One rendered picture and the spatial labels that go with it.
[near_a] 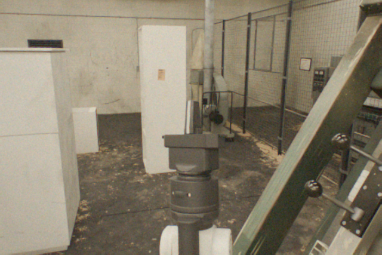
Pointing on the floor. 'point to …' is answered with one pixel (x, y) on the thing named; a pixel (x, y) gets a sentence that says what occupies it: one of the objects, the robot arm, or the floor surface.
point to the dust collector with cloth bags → (203, 78)
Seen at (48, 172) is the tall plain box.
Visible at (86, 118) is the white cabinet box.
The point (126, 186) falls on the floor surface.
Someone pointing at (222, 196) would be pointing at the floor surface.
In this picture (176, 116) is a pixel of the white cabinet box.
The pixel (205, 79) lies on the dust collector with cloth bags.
